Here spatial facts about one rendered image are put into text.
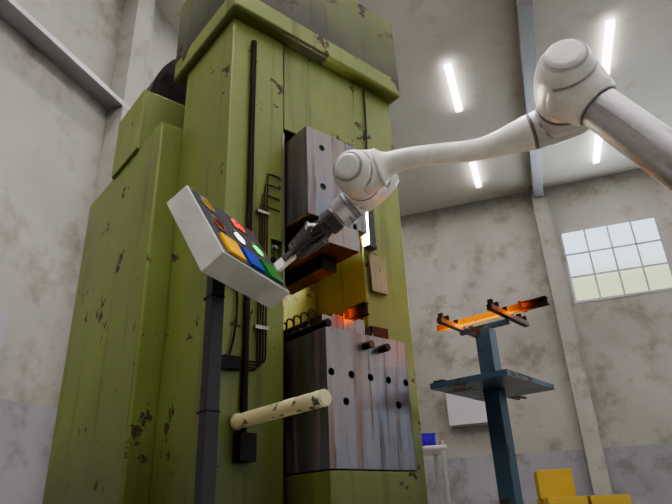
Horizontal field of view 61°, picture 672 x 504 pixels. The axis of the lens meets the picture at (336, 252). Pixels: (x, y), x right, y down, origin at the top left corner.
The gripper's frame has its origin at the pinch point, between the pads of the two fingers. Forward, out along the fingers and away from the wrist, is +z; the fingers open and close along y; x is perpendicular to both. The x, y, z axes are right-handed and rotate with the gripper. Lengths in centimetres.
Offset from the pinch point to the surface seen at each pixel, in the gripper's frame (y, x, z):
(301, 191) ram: 32, 44, -12
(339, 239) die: 44, 24, -12
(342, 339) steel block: 36.2, -13.8, 6.6
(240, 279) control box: -14.0, -5.3, 9.9
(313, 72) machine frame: 51, 110, -48
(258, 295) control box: -2.7, -5.3, 11.5
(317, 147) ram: 36, 59, -28
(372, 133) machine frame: 83, 86, -51
